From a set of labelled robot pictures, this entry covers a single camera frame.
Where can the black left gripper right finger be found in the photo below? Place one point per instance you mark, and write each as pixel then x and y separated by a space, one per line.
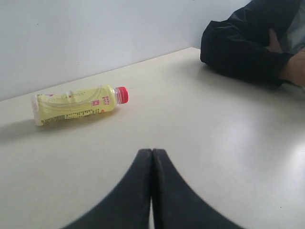
pixel 175 205

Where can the black sleeved forearm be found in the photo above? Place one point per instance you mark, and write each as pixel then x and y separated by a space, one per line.
pixel 238 49

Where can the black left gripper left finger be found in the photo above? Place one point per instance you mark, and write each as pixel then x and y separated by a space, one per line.
pixel 127 206

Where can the yellow label bottle red cap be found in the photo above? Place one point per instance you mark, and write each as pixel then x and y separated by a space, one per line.
pixel 49 108

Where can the person's open bare hand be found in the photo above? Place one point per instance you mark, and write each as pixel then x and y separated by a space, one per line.
pixel 294 70

